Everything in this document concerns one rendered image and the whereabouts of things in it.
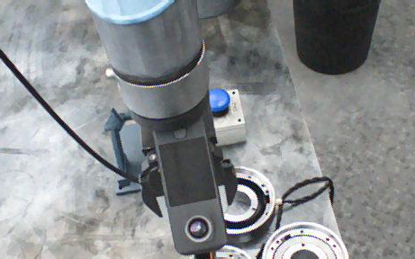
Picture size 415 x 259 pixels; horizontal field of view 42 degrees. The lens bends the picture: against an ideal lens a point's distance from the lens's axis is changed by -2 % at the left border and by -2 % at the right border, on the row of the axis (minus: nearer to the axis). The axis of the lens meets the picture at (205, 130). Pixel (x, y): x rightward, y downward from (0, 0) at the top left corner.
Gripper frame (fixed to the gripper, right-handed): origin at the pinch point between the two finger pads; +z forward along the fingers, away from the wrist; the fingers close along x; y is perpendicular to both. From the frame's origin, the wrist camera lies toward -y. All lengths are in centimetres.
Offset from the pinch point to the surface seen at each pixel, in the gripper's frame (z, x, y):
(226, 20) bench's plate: 13, -9, 50
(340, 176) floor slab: 93, -40, 61
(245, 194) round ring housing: 10.8, -6.1, 9.7
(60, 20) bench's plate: 13, 23, 59
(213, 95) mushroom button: 5.7, -4.3, 24.1
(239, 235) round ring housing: 9.6, -4.2, 3.1
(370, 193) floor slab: 93, -47, 53
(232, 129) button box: 9.8, -6.1, 20.4
